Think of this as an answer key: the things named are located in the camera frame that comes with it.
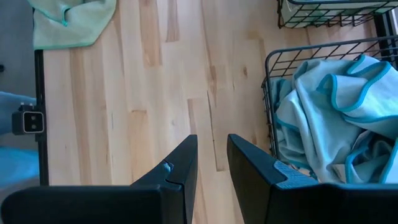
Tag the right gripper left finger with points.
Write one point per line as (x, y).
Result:
(124, 205)

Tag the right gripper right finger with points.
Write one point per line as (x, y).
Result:
(311, 205)

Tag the light blue microfiber towel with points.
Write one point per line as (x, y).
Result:
(370, 158)
(317, 124)

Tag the pale green microfiber towel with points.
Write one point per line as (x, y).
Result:
(71, 28)

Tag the small black camera module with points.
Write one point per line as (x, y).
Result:
(29, 122)

